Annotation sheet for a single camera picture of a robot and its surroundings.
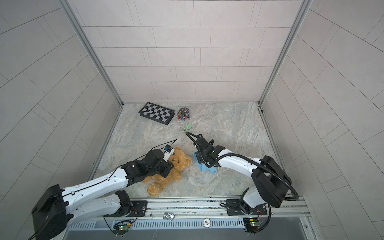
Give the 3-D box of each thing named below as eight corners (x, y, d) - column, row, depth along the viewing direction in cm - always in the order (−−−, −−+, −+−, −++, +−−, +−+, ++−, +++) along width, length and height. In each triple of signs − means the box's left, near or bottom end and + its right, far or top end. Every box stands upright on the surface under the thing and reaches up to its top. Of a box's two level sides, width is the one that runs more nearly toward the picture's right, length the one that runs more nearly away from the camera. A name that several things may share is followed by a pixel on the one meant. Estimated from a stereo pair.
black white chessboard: (139, 115, 110) (137, 112, 108) (148, 104, 117) (147, 101, 115) (167, 125, 104) (166, 122, 102) (175, 112, 112) (175, 110, 109)
